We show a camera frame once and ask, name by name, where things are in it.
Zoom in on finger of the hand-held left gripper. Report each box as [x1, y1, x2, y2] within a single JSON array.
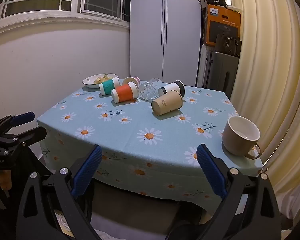
[[0, 126, 47, 153], [0, 112, 36, 136]]

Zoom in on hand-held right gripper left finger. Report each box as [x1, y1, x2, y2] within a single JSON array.
[[16, 144, 103, 240]]

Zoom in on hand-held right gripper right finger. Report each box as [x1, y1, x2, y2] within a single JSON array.
[[196, 144, 283, 240]]

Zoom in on brown paper cup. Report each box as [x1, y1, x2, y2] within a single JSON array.
[[151, 89, 184, 116]]

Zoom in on orange white cup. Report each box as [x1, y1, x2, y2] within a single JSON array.
[[111, 81, 139, 104]]

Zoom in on teal white cup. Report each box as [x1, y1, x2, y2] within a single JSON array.
[[99, 76, 121, 96]]

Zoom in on white black paper cup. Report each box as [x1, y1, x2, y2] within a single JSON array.
[[158, 80, 185, 97]]

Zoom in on clear glass cup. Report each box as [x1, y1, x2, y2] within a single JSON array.
[[138, 78, 163, 101]]

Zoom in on pink cup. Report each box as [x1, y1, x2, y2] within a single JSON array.
[[122, 76, 141, 87]]

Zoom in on person's left hand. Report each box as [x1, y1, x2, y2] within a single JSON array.
[[0, 169, 12, 198]]

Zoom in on beige ceramic mug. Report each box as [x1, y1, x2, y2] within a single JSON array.
[[222, 116, 262, 160]]

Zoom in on grey chair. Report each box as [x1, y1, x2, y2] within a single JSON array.
[[90, 179, 204, 232]]

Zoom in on blue daisy print tablecloth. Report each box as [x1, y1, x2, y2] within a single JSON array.
[[37, 81, 264, 212]]

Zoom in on white bowl with food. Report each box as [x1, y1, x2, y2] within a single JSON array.
[[82, 73, 118, 89]]

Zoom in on yellow food pieces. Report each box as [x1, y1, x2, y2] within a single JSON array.
[[93, 73, 115, 84]]

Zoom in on grey suitcase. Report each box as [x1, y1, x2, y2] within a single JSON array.
[[206, 51, 240, 95]]

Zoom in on white oil radiator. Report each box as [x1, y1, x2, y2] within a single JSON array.
[[196, 44, 211, 88]]

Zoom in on cream curtain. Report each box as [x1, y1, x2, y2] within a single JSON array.
[[226, 0, 300, 207]]

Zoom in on white framed window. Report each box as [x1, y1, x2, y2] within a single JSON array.
[[0, 0, 132, 41]]

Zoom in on dark handbag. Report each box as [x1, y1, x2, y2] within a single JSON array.
[[215, 33, 242, 58]]

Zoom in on orange black cardboard box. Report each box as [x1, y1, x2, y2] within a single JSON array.
[[203, 4, 242, 47]]

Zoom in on grey wardrobe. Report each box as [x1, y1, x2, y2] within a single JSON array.
[[129, 0, 202, 87]]

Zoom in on black camera bag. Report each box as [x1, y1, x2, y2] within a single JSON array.
[[198, 0, 227, 7]]

